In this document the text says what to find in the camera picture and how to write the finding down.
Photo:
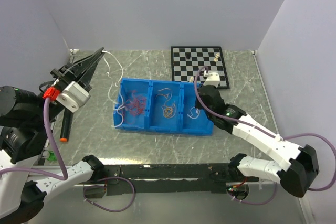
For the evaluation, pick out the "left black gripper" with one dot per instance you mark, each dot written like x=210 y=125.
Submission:
x=90 y=63

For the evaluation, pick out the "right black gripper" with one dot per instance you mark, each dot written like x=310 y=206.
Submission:
x=197 y=104

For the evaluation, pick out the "blue three-compartment plastic bin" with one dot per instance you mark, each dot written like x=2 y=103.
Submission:
x=159 y=106

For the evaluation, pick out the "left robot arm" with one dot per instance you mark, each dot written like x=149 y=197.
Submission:
x=26 y=120

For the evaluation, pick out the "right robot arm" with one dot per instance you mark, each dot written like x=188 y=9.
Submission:
x=292 y=166

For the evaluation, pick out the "white chess piece far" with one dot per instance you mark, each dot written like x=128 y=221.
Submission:
x=217 y=56

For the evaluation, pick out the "black and white chessboard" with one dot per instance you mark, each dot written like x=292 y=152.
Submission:
x=183 y=68

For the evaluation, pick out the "black chess pawn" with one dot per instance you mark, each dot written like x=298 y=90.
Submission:
x=188 y=56

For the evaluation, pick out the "orange-tipped marker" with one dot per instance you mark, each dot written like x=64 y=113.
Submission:
x=66 y=126

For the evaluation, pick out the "green translucent plastic piece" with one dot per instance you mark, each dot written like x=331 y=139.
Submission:
x=51 y=157

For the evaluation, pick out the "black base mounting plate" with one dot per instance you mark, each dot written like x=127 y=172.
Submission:
x=175 y=178

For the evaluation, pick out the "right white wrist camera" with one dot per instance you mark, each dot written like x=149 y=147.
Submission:
x=212 y=78

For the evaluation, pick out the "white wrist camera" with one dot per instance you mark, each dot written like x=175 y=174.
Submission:
x=73 y=97
x=212 y=78

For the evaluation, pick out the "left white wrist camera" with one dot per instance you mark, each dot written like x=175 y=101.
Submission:
x=73 y=97

